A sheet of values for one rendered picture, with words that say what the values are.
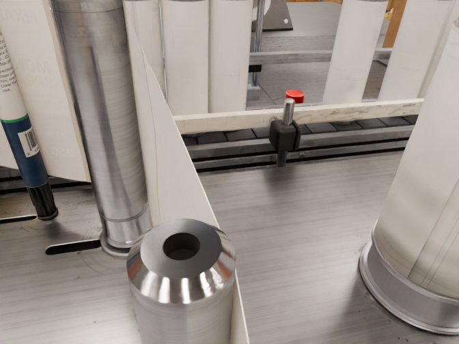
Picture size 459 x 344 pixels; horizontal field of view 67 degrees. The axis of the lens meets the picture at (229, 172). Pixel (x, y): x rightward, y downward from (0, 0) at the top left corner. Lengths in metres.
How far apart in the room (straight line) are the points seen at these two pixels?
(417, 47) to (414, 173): 0.33
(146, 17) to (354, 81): 0.27
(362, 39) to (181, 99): 0.23
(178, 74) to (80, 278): 0.24
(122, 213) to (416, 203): 0.19
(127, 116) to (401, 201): 0.18
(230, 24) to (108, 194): 0.24
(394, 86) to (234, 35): 0.25
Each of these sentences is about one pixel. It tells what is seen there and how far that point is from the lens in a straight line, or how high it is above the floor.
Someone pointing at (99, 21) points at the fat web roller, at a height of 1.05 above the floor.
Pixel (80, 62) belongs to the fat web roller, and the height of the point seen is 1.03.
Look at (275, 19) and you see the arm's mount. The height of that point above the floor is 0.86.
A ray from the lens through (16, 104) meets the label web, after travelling 0.29.
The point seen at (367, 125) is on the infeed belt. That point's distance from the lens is 0.52.
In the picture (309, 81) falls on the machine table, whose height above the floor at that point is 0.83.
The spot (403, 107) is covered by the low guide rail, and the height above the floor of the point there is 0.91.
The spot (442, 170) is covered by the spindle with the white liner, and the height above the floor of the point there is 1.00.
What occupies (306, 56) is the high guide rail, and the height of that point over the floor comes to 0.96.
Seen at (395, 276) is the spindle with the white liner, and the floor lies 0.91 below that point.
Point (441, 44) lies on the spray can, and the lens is 0.59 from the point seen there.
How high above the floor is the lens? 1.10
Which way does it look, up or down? 35 degrees down
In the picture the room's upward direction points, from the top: 3 degrees clockwise
